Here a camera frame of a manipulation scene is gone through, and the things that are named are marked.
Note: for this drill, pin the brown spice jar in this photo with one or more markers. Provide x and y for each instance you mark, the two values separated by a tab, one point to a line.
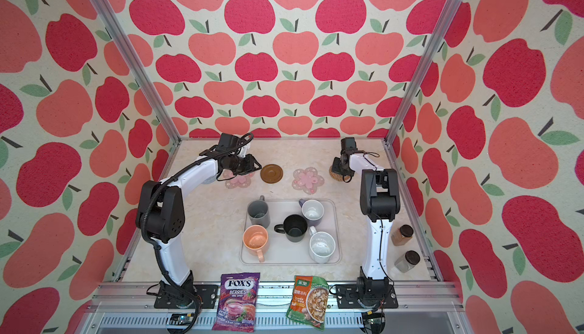
402	235

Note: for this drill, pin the clear jar black lid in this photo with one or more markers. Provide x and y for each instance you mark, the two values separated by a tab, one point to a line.
407	261

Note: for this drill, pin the purple Fox's candy bag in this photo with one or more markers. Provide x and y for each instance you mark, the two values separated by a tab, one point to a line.
236	309

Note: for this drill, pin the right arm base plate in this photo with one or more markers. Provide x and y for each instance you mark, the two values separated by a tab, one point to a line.
346	294

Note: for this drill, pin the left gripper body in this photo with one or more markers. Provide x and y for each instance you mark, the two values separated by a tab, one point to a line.
242	165

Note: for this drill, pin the brown wooden round coaster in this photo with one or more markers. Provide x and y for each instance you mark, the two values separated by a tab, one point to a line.
271	173

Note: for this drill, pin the rattan woven round coaster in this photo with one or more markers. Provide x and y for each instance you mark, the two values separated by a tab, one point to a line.
336	178

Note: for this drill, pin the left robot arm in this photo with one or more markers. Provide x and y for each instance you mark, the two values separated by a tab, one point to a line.
161	216

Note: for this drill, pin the front aluminium frame rail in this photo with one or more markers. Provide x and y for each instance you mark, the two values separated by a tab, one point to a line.
413	307

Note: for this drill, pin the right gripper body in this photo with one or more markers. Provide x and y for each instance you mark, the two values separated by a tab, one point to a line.
338	168

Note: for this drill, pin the orange mug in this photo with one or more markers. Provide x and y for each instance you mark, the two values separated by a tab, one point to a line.
256	240

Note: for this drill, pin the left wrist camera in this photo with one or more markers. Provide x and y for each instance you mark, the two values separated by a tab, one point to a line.
227	142

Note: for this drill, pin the grey mug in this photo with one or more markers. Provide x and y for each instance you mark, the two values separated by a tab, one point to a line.
258	212

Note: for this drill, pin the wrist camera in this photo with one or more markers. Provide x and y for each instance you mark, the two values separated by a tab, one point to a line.
349	146
227	142

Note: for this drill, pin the black mug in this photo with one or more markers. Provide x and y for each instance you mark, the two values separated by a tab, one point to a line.
294	228

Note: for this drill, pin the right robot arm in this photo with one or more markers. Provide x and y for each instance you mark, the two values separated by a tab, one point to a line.
380	203

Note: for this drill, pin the translucent plastic tray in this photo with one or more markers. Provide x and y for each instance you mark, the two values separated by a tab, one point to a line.
281	251

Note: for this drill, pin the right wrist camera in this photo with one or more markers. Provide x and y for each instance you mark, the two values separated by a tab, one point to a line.
349	146

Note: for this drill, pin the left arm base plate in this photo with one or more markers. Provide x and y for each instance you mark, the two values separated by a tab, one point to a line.
170	298

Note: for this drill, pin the aluminium frame post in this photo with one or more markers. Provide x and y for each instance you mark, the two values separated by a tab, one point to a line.
129	54
436	39

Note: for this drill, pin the left aluminium frame post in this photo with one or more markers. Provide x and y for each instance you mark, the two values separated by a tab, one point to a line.
129	54

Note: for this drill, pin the green snack bag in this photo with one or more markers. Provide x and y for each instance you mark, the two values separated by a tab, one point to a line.
309	301

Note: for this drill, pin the pink flower coaster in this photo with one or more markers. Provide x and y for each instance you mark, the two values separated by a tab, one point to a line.
239	181
307	180

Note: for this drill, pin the right aluminium frame post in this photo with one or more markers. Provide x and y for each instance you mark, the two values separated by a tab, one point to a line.
436	39

